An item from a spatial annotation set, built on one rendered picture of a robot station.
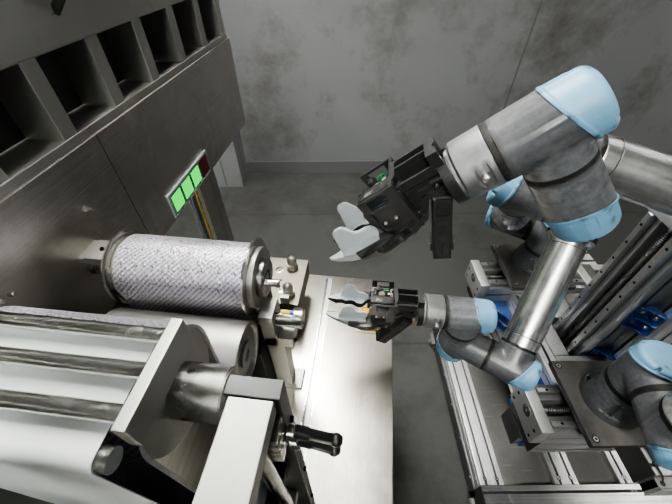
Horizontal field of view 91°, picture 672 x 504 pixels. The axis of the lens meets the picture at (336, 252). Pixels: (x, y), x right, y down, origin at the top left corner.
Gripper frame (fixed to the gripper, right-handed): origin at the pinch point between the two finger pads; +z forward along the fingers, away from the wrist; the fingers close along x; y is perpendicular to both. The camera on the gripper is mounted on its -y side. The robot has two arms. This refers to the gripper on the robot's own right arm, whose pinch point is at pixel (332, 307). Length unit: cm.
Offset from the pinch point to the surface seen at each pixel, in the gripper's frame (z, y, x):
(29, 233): 46, 29, 12
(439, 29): -49, 8, -247
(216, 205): 62, -29, -71
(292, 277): 12.7, -6.0, -13.0
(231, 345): 14.2, 14.3, 19.5
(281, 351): 9.7, -1.9, 11.2
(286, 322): 7.5, 9.2, 10.9
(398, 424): -30, -109, -13
